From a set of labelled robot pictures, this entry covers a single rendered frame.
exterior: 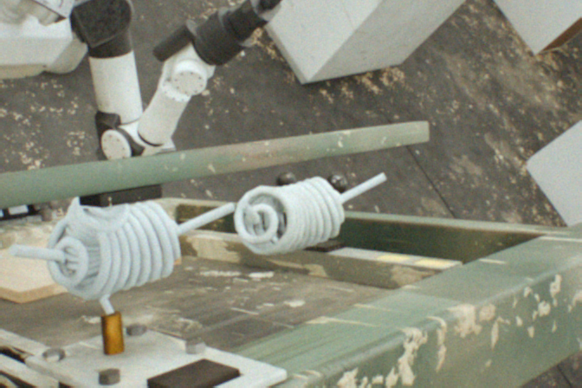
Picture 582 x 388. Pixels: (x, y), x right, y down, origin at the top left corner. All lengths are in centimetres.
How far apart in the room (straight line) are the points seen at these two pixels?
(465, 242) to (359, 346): 78
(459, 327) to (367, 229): 82
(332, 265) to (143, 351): 66
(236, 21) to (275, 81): 256
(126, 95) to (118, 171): 111
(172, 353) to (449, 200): 376
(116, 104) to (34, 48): 23
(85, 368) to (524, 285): 42
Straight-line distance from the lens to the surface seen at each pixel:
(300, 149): 64
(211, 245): 146
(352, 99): 426
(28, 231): 175
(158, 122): 159
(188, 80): 147
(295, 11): 402
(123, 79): 163
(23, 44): 150
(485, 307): 73
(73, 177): 51
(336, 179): 129
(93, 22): 157
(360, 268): 120
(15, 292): 132
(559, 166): 501
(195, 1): 405
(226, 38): 143
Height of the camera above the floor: 235
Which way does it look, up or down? 40 degrees down
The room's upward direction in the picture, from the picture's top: 45 degrees clockwise
